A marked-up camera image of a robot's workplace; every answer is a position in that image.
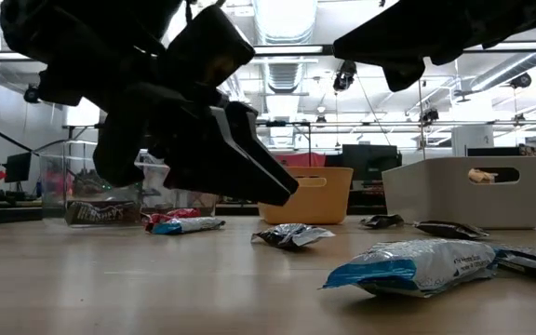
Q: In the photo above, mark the white cylinder appliance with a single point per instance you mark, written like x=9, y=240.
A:
x=473, y=139

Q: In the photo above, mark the yellow plastic basket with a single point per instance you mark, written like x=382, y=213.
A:
x=324, y=200

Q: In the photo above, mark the blue white Hershey's candy bar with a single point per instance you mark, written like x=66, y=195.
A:
x=189, y=225
x=412, y=267

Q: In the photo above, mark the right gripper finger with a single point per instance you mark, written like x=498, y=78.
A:
x=389, y=37

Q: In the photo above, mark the small black monitor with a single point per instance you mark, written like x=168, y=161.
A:
x=17, y=167

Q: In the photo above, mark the red KitKat candy bar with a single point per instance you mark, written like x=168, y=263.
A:
x=182, y=213

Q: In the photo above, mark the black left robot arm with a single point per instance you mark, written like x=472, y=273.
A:
x=49, y=23

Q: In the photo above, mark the black overhead camera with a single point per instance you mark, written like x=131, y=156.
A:
x=344, y=76

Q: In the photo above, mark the small tan object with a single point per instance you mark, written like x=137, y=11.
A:
x=481, y=176

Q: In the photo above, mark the grey plastic basket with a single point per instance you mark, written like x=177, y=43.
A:
x=435, y=200

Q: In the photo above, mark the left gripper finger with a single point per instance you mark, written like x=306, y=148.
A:
x=212, y=167
x=258, y=149

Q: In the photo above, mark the clear plastic bin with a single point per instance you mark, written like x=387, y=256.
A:
x=58, y=195

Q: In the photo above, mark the wide black monitor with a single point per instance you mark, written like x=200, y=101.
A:
x=505, y=151

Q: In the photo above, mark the black ceiling spotlight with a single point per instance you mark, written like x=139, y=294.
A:
x=32, y=94
x=521, y=80
x=428, y=115

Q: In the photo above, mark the dark brown Hershey's candy bar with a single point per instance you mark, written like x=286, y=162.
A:
x=382, y=221
x=535, y=263
x=291, y=235
x=103, y=213
x=451, y=229

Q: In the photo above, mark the black computer monitor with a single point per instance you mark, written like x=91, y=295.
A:
x=370, y=160

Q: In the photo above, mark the pink cloth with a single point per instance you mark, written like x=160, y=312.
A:
x=300, y=159

